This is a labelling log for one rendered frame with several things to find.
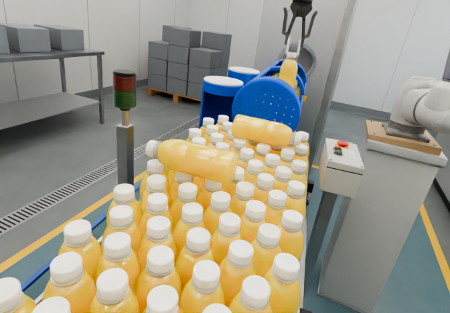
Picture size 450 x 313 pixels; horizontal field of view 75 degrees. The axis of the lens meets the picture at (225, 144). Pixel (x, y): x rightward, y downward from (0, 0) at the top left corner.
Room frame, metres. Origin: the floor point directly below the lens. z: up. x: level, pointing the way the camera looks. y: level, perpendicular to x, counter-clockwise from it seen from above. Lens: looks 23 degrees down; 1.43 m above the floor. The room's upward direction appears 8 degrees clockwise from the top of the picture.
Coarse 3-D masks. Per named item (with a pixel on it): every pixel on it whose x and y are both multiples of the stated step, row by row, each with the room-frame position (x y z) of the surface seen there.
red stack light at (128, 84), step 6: (114, 78) 0.80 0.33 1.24; (120, 78) 0.79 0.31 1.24; (126, 78) 0.79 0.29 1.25; (132, 78) 0.81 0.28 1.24; (114, 84) 0.80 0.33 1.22; (120, 84) 0.79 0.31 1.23; (126, 84) 0.80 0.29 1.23; (132, 84) 0.81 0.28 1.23; (120, 90) 0.79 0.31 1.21; (126, 90) 0.79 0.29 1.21; (132, 90) 0.81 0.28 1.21
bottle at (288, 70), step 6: (288, 60) 1.24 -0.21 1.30; (294, 60) 1.24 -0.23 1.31; (282, 66) 1.24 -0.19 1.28; (288, 66) 1.23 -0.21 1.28; (294, 66) 1.23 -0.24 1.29; (282, 72) 1.23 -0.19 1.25; (288, 72) 1.22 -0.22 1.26; (294, 72) 1.23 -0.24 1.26; (282, 78) 1.23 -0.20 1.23; (288, 78) 1.22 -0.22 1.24; (294, 78) 1.23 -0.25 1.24; (294, 84) 1.24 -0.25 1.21
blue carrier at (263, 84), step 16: (272, 64) 1.86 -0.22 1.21; (256, 80) 1.18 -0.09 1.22; (272, 80) 1.17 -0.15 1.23; (304, 80) 1.98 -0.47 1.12; (240, 96) 1.19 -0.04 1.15; (256, 96) 1.18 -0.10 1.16; (272, 96) 1.17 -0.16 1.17; (288, 96) 1.15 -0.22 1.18; (240, 112) 1.19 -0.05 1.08; (256, 112) 1.17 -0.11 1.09; (272, 112) 1.16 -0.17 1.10; (288, 112) 1.14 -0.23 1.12
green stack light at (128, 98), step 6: (114, 90) 0.80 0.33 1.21; (114, 96) 0.80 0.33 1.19; (120, 96) 0.79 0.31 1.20; (126, 96) 0.79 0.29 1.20; (132, 96) 0.81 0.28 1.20; (114, 102) 0.80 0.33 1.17; (120, 102) 0.79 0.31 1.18; (126, 102) 0.79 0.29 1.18; (132, 102) 0.81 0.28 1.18; (120, 108) 0.79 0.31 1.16; (126, 108) 0.79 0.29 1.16
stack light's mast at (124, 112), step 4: (112, 72) 0.81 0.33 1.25; (116, 72) 0.80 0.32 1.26; (120, 72) 0.80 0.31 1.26; (124, 72) 0.81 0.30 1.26; (128, 72) 0.81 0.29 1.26; (132, 72) 0.82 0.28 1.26; (124, 76) 0.80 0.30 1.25; (128, 76) 0.80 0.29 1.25; (132, 76) 0.81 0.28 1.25; (124, 112) 0.81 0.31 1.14; (128, 112) 0.82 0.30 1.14; (124, 116) 0.81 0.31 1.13; (128, 116) 0.82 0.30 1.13; (124, 120) 0.81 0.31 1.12; (128, 120) 0.82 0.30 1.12; (124, 124) 0.81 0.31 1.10; (128, 124) 0.82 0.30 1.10
